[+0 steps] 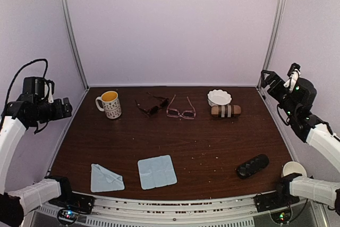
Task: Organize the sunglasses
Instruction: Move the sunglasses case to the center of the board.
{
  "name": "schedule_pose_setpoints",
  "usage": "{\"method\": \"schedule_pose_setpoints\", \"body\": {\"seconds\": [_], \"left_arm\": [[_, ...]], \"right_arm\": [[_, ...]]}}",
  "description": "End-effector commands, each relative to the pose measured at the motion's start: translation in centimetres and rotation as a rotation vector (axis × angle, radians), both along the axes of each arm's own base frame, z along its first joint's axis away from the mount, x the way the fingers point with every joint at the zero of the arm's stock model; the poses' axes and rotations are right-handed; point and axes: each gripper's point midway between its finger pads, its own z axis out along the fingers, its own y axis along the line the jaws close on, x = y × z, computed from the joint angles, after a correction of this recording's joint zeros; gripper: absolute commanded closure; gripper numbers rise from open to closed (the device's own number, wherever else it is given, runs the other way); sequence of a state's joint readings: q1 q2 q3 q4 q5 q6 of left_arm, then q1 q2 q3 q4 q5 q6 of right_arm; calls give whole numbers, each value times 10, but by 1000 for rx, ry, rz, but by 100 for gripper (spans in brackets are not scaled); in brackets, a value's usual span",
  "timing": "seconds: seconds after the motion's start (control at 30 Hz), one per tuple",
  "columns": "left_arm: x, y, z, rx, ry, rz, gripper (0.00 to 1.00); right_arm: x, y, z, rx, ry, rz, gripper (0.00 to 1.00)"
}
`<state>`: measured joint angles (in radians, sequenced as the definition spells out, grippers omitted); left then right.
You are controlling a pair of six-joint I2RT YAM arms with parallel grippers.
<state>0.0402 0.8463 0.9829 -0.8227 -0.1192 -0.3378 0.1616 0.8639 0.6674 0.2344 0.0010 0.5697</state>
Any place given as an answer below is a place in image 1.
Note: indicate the brown plaid glasses case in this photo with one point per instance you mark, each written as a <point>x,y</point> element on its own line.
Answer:
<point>226,111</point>

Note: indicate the folded light blue cloth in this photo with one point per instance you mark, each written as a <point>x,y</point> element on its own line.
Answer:
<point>104,180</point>

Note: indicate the pink frame sunglasses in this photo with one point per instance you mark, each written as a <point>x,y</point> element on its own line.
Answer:
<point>188,113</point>

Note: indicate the aluminium frame post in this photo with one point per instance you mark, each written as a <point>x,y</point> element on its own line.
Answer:
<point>73,43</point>
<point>280,7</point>

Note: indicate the white floral mug yellow inside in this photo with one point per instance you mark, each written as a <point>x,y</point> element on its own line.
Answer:
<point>109,103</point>

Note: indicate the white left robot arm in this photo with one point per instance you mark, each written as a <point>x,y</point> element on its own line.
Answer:
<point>33,107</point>

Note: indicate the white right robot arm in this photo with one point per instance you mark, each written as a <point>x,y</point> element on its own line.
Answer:
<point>295,97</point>

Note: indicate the black quilted glasses case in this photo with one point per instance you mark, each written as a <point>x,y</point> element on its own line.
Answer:
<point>252,166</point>

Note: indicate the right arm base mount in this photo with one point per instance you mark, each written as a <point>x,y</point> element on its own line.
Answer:
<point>279,206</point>

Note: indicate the flat light blue cloth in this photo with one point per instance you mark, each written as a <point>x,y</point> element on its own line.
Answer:
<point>156,172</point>

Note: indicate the left aluminium frame post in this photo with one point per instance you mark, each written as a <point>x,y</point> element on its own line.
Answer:
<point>73,43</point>

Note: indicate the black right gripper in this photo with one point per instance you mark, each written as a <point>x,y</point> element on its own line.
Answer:
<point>272,90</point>

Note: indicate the dark tortoiseshell sunglasses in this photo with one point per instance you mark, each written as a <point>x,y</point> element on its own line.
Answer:
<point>163,102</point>

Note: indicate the white fluted ceramic bowl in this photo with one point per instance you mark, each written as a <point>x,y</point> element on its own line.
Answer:
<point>218,97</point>

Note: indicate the right aluminium frame post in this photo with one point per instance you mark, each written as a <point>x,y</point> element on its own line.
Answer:
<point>280,7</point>

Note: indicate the white paper cup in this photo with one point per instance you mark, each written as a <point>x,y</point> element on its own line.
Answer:
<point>293,167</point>

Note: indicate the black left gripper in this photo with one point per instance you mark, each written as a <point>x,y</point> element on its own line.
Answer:
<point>59,112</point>

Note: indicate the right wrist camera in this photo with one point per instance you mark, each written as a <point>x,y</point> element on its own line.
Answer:
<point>293,75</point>

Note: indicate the front aluminium rail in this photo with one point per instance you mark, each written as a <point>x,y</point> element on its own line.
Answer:
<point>232,211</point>

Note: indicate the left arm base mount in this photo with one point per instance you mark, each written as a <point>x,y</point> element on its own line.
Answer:
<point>70,210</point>

